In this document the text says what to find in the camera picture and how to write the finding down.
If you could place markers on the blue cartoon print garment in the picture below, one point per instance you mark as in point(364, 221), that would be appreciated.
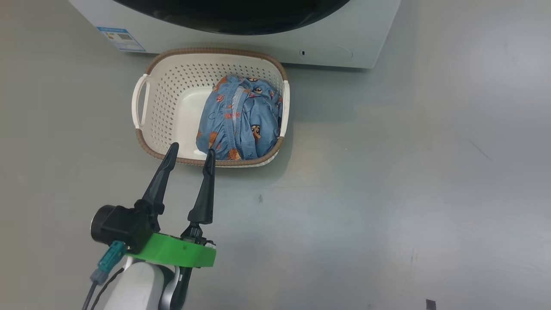
point(245, 120)

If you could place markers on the round black glass washer door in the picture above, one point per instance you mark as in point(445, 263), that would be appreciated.
point(232, 17)

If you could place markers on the white front-load washing machine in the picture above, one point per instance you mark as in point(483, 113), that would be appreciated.
point(344, 38)

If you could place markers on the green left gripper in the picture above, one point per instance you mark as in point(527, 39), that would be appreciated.
point(181, 252)

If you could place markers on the cream perforated laundry basket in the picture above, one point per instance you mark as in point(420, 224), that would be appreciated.
point(168, 94)

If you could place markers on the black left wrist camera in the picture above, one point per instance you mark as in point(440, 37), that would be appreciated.
point(118, 224)

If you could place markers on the blue energy label sticker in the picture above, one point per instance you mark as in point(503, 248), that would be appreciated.
point(122, 39)

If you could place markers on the small black tape piece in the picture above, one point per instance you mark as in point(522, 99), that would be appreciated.
point(431, 305)

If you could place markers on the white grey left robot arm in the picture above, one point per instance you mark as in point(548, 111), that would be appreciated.
point(137, 288)

